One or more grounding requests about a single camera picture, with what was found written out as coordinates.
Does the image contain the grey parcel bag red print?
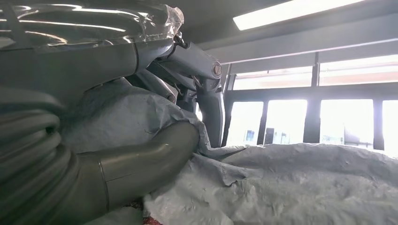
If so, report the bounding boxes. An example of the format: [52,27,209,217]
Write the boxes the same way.
[61,77,398,225]

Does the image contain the white parcel bag red print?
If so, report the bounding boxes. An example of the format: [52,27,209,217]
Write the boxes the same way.
[84,200,162,225]

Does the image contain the ceiling light panel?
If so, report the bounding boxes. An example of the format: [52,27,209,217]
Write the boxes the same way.
[232,0,366,31]

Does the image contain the dark window frame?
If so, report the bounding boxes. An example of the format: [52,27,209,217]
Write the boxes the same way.
[217,51,398,151]

